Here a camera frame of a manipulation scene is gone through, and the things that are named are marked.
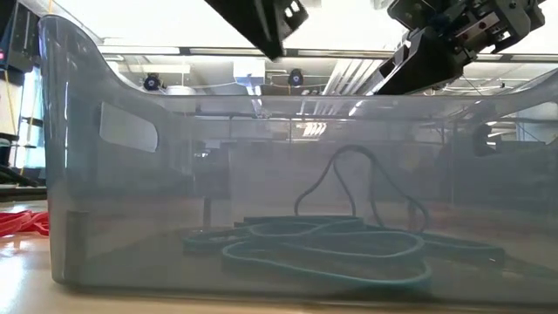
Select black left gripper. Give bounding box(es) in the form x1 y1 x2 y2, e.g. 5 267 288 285
203 0 310 62

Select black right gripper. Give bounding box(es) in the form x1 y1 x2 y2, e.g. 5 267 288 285
373 0 547 96

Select red and teal band cluster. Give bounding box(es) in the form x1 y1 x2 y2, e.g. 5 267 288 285
242 215 426 263

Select teal cables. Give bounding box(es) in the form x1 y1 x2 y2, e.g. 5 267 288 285
221 229 433 292

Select white hanging box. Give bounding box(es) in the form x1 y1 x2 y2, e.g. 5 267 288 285
233 58 267 95

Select grey translucent plastic basket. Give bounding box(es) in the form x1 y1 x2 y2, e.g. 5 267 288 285
37 15 558 306

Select black aluminium frame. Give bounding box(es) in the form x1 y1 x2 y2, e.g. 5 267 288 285
0 165 48 203

